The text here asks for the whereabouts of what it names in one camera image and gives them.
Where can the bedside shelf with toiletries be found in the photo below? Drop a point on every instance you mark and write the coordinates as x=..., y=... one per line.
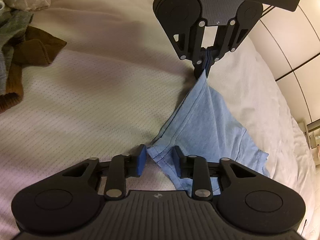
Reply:
x=311, y=133

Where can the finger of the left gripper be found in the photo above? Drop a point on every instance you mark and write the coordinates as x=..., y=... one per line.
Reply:
x=229, y=37
x=183, y=24

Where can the white bed duvet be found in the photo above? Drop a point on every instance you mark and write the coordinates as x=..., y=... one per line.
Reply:
x=116, y=83

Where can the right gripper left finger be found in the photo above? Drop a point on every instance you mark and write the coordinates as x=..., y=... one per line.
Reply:
x=72, y=198

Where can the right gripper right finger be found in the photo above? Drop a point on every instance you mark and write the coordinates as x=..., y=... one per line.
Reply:
x=243, y=197

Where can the light blue t-shirt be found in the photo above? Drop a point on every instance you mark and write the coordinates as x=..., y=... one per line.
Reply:
x=203, y=125

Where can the white sliding wardrobe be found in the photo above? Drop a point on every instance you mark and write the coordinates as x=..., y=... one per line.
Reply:
x=289, y=44

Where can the brown knitted garment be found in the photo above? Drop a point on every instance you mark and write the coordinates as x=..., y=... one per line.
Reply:
x=38, y=48

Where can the grey green garment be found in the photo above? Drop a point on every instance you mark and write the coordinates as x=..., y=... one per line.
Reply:
x=13, y=27

